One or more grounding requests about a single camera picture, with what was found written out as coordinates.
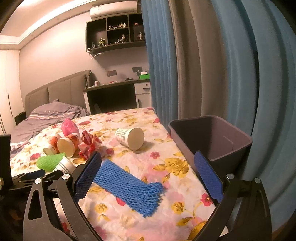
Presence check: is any green box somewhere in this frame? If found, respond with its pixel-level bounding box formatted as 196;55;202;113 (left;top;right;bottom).
139;72;149;79

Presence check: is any grey bed headboard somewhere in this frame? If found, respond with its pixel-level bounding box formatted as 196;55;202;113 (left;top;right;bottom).
25;70;93;116

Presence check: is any black bedside stand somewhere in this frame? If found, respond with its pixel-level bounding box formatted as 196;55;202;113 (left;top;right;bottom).
15;111;27;125

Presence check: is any grey striped duvet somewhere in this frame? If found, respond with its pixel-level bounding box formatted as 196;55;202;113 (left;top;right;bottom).
11;100;90;143

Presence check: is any blue grey curtain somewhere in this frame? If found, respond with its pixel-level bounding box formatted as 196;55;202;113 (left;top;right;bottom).
140;1;295;231

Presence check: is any blue foam net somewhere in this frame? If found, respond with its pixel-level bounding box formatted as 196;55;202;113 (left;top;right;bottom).
93;160;164;217

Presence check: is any grey trash bin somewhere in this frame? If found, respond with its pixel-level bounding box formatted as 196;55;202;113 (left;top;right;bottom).
169;115;252;180

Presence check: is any dark wall shelf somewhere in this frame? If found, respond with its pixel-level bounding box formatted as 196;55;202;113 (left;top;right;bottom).
86;13;146;56

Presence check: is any red white wrapper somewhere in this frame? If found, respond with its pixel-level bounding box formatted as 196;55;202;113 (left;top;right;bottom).
78;131;102;160

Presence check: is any orange paper cup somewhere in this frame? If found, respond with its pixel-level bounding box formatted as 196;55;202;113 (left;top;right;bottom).
43;133;61;155
57;133;81;158

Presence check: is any dark desk with drawers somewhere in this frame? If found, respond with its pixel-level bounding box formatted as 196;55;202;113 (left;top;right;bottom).
83;79;152;114

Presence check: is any green foam net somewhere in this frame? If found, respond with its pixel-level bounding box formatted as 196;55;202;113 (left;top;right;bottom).
36;153;65;172

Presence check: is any white wardrobe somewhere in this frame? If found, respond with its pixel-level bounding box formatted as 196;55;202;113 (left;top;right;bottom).
0;50;24;134

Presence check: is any white air conditioner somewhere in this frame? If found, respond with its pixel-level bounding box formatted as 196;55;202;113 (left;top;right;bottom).
90;1;137;20

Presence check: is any floral tablecloth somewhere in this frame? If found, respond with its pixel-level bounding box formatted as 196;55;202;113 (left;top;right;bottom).
9;106;223;241

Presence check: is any pink plastic bag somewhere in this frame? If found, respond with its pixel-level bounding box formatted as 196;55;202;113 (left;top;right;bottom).
61;118;79;137

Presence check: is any green grid paper cup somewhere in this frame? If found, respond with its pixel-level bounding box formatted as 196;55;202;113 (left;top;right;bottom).
54;157;76;174

